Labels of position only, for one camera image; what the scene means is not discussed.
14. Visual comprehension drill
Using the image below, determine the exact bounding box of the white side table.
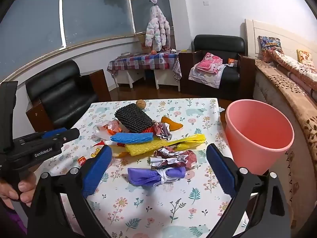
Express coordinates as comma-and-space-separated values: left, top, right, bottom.
114, 67, 181, 92

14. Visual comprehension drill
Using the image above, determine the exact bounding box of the white floral cloth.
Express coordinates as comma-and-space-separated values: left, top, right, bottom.
188, 63, 227, 89

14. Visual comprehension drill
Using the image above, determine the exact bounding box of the quilted mattress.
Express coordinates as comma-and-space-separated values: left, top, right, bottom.
253, 66, 307, 228

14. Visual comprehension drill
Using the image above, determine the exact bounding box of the purple face mask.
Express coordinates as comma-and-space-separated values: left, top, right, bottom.
127, 166, 187, 187

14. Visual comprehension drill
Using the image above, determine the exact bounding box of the red white plastic wrapper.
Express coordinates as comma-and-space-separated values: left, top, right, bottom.
94, 119, 123, 139

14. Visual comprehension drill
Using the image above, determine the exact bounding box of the blue foam net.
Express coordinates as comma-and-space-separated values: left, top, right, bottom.
110, 132, 154, 144

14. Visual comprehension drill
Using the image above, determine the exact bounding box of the white dotted puffer jacket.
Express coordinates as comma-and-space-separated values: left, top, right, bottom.
145, 5, 171, 51

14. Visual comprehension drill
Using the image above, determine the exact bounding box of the pink folded blanket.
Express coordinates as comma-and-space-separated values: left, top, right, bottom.
195, 53, 223, 75

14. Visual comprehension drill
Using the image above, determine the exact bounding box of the plaid tablecloth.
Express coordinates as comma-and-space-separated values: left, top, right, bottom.
107, 52, 182, 81

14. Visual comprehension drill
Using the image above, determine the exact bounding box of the pink plastic bin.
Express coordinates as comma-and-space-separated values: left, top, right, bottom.
225, 99, 295, 176

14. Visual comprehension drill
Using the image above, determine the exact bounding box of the yellow mesh bag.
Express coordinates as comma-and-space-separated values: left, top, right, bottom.
158, 134, 206, 149

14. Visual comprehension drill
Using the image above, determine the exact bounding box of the large curved window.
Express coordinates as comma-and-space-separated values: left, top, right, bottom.
0, 0, 174, 80

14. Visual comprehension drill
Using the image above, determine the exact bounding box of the yellow flowered pillow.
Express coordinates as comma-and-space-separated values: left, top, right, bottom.
297, 49, 315, 70

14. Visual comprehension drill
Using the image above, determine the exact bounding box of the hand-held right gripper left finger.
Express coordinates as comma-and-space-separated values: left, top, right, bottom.
27, 144, 113, 238

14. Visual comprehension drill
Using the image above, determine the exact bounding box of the colourful printed pillow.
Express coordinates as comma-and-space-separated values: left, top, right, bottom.
258, 36, 284, 63

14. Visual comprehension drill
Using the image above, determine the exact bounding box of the yellow foam net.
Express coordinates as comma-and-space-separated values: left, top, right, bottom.
125, 141, 171, 157

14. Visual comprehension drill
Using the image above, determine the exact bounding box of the cream bed headboard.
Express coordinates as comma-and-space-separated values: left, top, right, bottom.
245, 18, 317, 62

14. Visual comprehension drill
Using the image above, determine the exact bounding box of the black foam net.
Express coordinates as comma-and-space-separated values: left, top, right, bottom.
114, 105, 154, 133

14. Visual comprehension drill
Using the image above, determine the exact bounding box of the orange dotted quilt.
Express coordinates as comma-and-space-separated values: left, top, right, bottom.
272, 50, 317, 97

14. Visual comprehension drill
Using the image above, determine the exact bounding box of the black leather armchair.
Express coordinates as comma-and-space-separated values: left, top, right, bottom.
25, 59, 112, 132

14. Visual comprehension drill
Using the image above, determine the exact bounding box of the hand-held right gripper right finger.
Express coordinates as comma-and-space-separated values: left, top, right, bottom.
205, 143, 295, 238

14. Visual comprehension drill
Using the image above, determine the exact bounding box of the floral tablecloth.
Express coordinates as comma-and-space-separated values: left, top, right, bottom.
33, 98, 250, 238

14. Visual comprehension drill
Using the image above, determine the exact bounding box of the brown leaf-patterned blanket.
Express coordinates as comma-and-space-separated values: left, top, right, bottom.
255, 59, 317, 204

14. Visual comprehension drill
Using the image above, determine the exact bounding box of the person's left hand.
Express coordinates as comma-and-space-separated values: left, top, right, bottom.
0, 172, 37, 210

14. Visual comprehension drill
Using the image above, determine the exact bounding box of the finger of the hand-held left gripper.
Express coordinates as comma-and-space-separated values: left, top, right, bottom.
40, 127, 68, 139
53, 128, 80, 145

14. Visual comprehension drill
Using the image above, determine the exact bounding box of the large patterned wrapper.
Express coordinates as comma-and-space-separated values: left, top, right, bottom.
149, 147, 199, 170

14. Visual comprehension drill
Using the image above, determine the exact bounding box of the black armchair with wooden sides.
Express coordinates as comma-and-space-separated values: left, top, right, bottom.
179, 34, 255, 100

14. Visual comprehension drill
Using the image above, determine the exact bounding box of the maroon patterned cloth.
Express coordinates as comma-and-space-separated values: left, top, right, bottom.
152, 122, 172, 140

